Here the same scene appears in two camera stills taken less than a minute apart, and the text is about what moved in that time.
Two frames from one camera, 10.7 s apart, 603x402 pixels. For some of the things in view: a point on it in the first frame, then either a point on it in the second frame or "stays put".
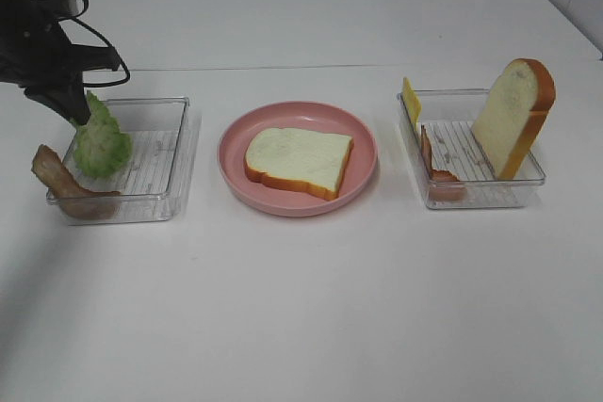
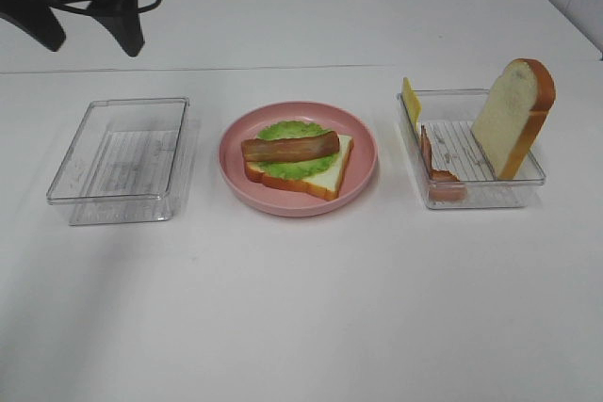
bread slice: x=513 y=115 stays put
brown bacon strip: x=76 y=201 to x=273 y=149
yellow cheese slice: x=412 y=103 stays put
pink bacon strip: x=443 y=184 stays put
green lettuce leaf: x=101 y=148 to x=294 y=169
